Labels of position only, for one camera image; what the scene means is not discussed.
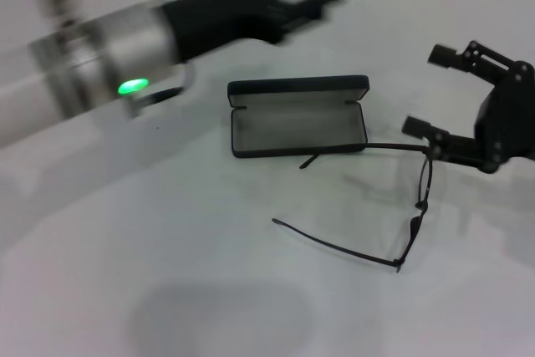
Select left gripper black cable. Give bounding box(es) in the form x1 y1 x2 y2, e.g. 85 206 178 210
133 62 197 110

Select black thin-frame glasses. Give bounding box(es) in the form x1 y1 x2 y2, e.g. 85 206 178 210
271 142 436 274

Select black glasses case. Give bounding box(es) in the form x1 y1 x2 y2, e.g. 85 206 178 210
227 74 371 161

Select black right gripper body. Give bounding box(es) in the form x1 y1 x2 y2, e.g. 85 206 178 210
474 62 535 174

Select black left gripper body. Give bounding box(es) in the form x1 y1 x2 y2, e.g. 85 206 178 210
160 0 293 61

